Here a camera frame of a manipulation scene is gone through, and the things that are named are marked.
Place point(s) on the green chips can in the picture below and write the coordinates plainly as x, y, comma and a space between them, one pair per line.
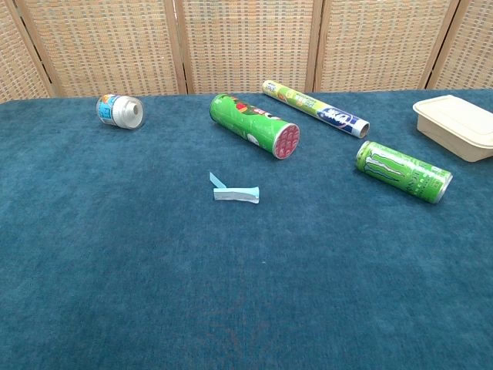
252, 123

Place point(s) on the plastic wrap roll tube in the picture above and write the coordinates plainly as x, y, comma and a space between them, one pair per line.
316, 109

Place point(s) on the blue table cloth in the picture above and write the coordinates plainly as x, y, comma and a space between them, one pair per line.
154, 250

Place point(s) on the woven folding screen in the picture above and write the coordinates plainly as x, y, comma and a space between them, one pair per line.
246, 46

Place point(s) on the clear jar with white lid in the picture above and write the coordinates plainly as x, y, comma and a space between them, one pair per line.
123, 111

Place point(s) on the green energy drink can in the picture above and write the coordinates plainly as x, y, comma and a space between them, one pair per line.
400, 171

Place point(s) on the beige lidded food container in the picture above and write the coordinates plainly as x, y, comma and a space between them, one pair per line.
454, 125

